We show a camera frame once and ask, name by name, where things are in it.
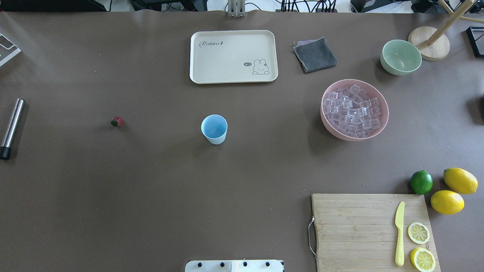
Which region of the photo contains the red strawberry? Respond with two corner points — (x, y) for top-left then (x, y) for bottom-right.
(110, 117), (123, 127)

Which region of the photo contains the lemon slice upper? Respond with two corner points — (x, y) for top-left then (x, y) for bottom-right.
(407, 222), (430, 244)

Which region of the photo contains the yellow plastic knife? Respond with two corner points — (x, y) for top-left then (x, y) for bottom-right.
(394, 201), (405, 266)

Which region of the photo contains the pink bowl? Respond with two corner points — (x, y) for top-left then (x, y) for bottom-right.
(320, 79), (389, 142)

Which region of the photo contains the cream rabbit tray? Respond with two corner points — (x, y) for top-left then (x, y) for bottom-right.
(189, 30), (278, 84)

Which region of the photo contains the lemon slice lower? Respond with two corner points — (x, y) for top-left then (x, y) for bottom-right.
(410, 247), (437, 272)

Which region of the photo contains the yellow lemon lower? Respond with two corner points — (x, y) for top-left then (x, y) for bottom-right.
(430, 190), (465, 215)

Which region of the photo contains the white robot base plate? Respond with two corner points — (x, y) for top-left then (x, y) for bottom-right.
(185, 260), (285, 272)

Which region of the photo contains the grey folded cloth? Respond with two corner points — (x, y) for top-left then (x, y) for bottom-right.
(293, 37), (337, 73)

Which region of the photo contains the wooden cup tree stand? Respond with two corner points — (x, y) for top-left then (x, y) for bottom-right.
(408, 0), (484, 61)

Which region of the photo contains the green bowl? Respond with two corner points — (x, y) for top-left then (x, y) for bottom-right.
(380, 40), (422, 76)

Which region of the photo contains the lemon slice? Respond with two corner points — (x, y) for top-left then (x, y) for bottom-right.
(410, 247), (437, 272)
(407, 222), (430, 244)

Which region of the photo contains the yellow lemon upper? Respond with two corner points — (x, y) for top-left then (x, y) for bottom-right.
(443, 168), (478, 194)

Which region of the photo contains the green lime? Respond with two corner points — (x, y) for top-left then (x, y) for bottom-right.
(410, 170), (433, 195)

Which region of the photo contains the light blue cup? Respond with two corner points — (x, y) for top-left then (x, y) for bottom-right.
(201, 115), (228, 145)

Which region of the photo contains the yellow lemon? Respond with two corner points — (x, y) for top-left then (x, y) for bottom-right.
(430, 190), (465, 215)
(443, 168), (478, 194)

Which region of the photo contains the white wire cup rack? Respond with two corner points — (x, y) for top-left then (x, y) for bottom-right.
(0, 33), (22, 66)

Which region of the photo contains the clear ice cubes pile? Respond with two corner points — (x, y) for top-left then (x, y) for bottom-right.
(323, 84), (382, 138)

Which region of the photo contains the steel muddler black tip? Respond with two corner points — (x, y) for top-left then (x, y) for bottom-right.
(0, 98), (25, 160)

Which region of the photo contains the wooden cutting board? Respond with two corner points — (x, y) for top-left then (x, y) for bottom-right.
(311, 193), (432, 272)

